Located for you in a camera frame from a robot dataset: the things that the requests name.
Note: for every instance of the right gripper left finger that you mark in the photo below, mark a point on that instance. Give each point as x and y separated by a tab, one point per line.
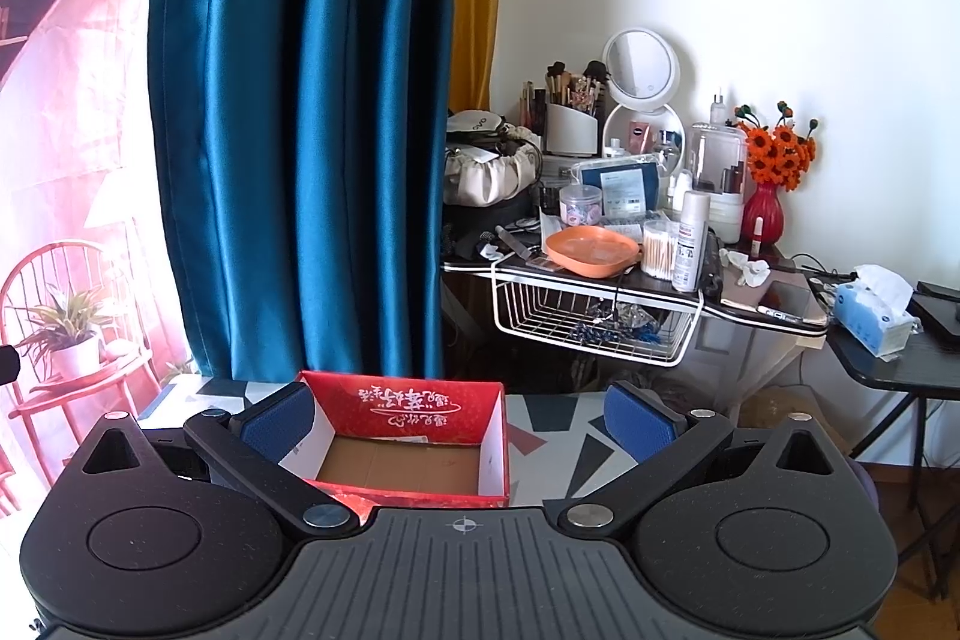
246	452

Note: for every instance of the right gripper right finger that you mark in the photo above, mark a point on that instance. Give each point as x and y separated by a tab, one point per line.
669	448

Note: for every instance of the red strawberry cardboard box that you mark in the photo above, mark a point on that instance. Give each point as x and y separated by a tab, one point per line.
401	442

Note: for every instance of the dark vanity table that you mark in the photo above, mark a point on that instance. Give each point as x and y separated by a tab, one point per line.
734	353

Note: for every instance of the orange plastic plate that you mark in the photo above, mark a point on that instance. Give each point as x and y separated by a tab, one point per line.
593	252

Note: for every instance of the cotton swab box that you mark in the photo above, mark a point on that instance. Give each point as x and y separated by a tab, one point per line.
659	247

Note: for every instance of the white spray bottle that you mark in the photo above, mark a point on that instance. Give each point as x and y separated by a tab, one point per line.
691	235

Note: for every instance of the round clear jar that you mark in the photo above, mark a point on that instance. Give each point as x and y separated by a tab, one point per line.
580	205

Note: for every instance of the blue packaged box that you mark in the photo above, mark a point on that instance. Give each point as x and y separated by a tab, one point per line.
629	185

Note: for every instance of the red flower vase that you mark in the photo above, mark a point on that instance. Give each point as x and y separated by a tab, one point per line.
762	217

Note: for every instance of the blue tissue pack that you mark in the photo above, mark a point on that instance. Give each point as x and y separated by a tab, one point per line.
874	309

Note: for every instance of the black folding side table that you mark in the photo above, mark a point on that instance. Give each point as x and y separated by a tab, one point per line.
926	370

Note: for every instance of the clear acrylic cosmetic organizer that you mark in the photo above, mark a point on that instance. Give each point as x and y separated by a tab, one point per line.
718	160

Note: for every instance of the white brush holder cup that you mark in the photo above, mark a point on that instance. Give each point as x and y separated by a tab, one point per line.
570	132

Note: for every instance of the round white vanity mirror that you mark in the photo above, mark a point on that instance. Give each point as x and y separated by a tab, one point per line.
643	78

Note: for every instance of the blue satin curtain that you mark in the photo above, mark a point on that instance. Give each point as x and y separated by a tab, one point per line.
300	153

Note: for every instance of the white wire basket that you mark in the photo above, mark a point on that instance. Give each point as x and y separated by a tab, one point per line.
630	317

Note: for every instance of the beige drawstring cosmetic bag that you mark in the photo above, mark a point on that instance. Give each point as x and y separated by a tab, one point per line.
487	160

